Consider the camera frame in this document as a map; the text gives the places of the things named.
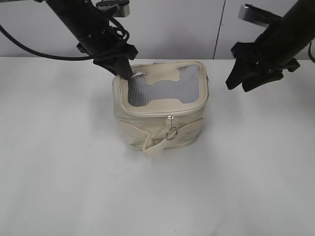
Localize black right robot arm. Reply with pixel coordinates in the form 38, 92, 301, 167
225, 0, 315, 92

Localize cream bag with silver window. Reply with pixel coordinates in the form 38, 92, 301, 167
112, 60, 210, 156

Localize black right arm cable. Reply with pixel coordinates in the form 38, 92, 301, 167
307, 39, 315, 62

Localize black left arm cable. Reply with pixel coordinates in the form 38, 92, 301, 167
0, 7, 131, 61

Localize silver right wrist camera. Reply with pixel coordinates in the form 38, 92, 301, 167
238, 4, 282, 28

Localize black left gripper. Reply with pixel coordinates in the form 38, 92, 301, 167
76, 24, 138, 79

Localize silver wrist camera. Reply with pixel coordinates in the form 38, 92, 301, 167
238, 4, 282, 28
95, 0, 130, 18

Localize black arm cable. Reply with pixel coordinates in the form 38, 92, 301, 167
0, 7, 131, 61
307, 39, 315, 62

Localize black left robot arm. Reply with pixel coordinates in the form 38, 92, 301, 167
45, 0, 138, 80

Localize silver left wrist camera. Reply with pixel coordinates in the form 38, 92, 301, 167
95, 0, 130, 18

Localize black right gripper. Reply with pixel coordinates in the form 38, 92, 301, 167
225, 27, 300, 92

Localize silver zipper pull with ring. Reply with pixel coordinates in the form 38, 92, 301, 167
165, 115, 178, 141

